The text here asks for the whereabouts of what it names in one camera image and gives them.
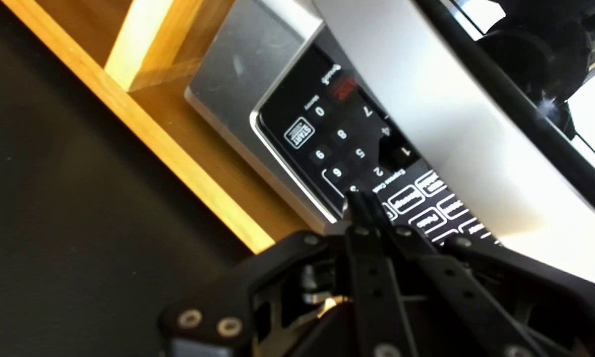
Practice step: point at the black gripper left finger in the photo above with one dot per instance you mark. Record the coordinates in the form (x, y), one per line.
(259, 277)

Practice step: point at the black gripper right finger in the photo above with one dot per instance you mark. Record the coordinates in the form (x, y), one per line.
(457, 283)

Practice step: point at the wooden microwave shelf unit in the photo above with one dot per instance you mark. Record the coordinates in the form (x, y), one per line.
(200, 150)

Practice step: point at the stainless steel black microwave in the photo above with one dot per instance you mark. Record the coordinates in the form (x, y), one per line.
(350, 131)

